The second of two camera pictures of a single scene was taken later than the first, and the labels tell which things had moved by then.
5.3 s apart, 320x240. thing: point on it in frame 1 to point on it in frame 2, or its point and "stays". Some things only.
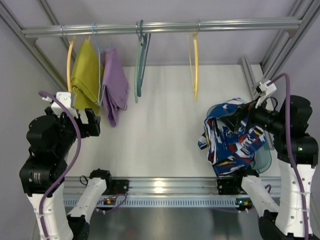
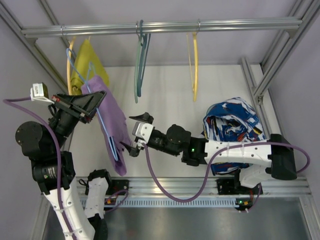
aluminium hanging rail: (47, 30) stays
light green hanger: (139, 43) stays
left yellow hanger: (68, 62) stays
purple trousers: (115, 89) to (113, 124)
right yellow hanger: (195, 82) stays
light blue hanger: (99, 102) to (79, 71)
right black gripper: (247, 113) to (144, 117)
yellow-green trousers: (85, 79) stays
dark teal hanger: (144, 39) stays
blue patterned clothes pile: (229, 152) stays
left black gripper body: (88, 122) to (71, 109)
